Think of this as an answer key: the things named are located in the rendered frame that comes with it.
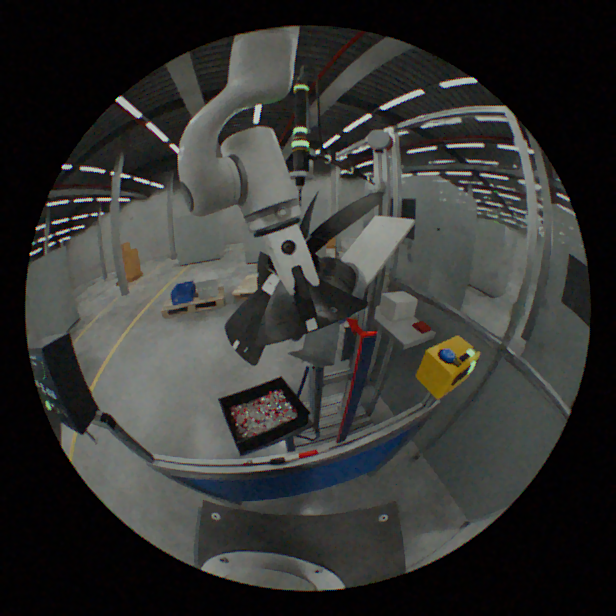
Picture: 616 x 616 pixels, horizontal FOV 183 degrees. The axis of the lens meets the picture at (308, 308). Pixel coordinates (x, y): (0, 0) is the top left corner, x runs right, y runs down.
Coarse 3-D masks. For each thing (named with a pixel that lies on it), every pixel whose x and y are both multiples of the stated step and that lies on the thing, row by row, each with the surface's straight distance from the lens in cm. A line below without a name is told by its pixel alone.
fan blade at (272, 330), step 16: (320, 288) 46; (336, 288) 46; (272, 304) 44; (288, 304) 41; (320, 304) 39; (336, 304) 38; (352, 304) 38; (272, 320) 40; (288, 320) 38; (320, 320) 35; (336, 320) 34; (272, 336) 37; (288, 336) 35
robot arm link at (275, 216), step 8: (296, 200) 29; (272, 208) 27; (280, 208) 26; (288, 208) 27; (296, 208) 28; (248, 216) 28; (256, 216) 27; (264, 216) 27; (272, 216) 26; (280, 216) 26; (288, 216) 27; (248, 224) 28; (256, 224) 27; (264, 224) 27; (272, 224) 27; (280, 224) 27
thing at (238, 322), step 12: (252, 300) 67; (264, 300) 64; (240, 312) 70; (252, 312) 66; (264, 312) 64; (228, 324) 74; (240, 324) 69; (252, 324) 65; (228, 336) 73; (240, 336) 68; (252, 336) 65; (240, 348) 68; (252, 348) 65; (252, 360) 64
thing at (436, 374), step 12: (456, 336) 60; (432, 348) 50; (444, 348) 52; (456, 348) 54; (468, 348) 57; (432, 360) 48; (444, 360) 47; (468, 360) 52; (420, 372) 52; (432, 372) 49; (444, 372) 46; (456, 372) 47; (432, 384) 50; (444, 384) 48; (456, 384) 55
